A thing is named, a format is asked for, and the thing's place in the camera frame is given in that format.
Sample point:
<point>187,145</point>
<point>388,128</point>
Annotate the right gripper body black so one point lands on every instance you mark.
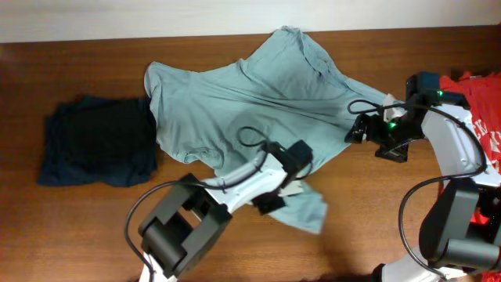
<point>392,136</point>

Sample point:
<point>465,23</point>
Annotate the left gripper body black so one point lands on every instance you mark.
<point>271,201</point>

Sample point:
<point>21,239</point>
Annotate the light blue grey t-shirt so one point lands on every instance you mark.
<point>289,89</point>

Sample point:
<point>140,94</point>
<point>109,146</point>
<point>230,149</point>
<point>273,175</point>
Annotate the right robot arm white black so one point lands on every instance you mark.
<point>460,235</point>

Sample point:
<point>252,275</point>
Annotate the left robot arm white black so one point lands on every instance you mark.
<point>185,225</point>

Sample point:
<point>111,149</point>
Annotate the red t-shirt white print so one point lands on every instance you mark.
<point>483,95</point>

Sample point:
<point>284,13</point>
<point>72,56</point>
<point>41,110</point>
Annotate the folded dark navy garment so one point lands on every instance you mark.
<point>99,140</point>

